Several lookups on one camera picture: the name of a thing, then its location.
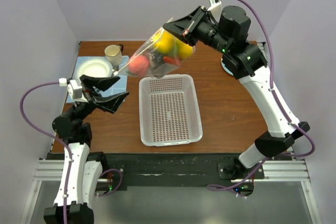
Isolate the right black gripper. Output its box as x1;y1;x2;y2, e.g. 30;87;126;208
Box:
163;5;231;54

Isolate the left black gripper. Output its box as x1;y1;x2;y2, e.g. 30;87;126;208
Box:
68;74;129;121

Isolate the polka dot zip bag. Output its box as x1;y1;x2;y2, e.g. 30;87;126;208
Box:
118;27;196;79

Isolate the red fake apple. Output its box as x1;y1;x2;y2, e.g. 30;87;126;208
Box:
128;55;150;77

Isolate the white plastic basket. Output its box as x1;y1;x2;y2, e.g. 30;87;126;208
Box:
139;74;203;147

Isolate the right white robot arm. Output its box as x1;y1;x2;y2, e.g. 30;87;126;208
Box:
163;6;310;179

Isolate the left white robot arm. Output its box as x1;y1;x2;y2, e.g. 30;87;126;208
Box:
44;74;129;223

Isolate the yellow fake fruit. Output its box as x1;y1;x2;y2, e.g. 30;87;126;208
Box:
176;40;194;60

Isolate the yellow fake lemon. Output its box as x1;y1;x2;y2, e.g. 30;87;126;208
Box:
152;30;175;54

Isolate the red fake chili pepper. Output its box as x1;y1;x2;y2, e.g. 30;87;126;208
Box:
163;56;181;67

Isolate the blue grid placemat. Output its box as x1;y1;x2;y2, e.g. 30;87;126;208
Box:
72;56;128;97

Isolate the white paper bowl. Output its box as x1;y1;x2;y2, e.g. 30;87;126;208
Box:
74;58;112;79

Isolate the beige mug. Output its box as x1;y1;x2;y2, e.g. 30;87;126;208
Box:
104;44;123;67

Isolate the round beige blue plate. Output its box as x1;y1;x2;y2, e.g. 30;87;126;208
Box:
221;62;233;76

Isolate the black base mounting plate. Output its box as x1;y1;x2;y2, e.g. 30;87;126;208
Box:
47;152;293;192

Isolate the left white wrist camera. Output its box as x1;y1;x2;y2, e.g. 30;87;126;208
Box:
58;78;88;103

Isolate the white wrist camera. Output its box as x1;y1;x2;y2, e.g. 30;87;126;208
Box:
207;0;223;21
58;78;88;103

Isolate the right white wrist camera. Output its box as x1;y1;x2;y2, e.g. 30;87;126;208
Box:
207;0;223;21

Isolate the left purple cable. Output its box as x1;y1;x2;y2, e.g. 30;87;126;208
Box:
20;81;73;224

